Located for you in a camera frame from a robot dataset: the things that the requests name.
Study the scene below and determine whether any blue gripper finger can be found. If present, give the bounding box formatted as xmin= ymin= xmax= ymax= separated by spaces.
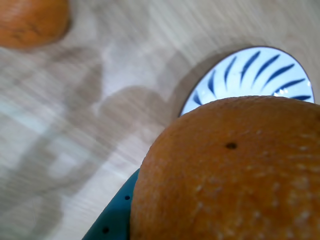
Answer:
xmin=81 ymin=167 xmax=141 ymax=240

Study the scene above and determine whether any large orange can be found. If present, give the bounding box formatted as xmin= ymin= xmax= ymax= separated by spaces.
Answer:
xmin=129 ymin=95 xmax=320 ymax=240

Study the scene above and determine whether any medium orange with dark marks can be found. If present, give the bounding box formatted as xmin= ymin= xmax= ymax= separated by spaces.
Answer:
xmin=0 ymin=0 xmax=71 ymax=50

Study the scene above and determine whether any white plate blue leaf pattern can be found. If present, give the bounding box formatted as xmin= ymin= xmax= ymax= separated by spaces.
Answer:
xmin=179 ymin=45 xmax=315 ymax=118

